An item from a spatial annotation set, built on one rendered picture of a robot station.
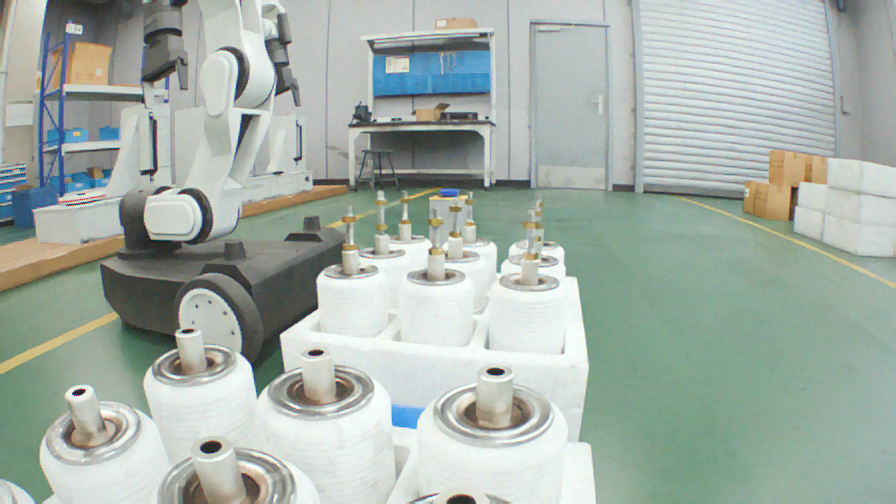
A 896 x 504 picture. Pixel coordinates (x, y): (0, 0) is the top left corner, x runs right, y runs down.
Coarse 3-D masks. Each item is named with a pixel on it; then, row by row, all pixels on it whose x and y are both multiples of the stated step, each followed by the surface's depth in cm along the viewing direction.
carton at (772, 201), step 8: (760, 184) 332; (768, 184) 316; (776, 184) 319; (760, 192) 332; (768, 192) 316; (776, 192) 314; (784, 192) 312; (760, 200) 333; (768, 200) 317; (776, 200) 315; (784, 200) 313; (760, 208) 333; (768, 208) 318; (776, 208) 316; (784, 208) 314; (760, 216) 333; (768, 216) 319; (776, 216) 318; (784, 216) 316
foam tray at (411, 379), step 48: (576, 288) 79; (288, 336) 58; (336, 336) 58; (384, 336) 58; (480, 336) 59; (576, 336) 58; (384, 384) 56; (432, 384) 54; (528, 384) 51; (576, 384) 50; (576, 432) 51
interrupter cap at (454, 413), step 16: (464, 384) 31; (448, 400) 29; (464, 400) 29; (512, 400) 29; (528, 400) 29; (544, 400) 28; (448, 416) 27; (464, 416) 27; (512, 416) 27; (528, 416) 27; (544, 416) 27; (448, 432) 25; (464, 432) 25; (480, 432) 25; (496, 432) 25; (512, 432) 25; (528, 432) 25; (544, 432) 25
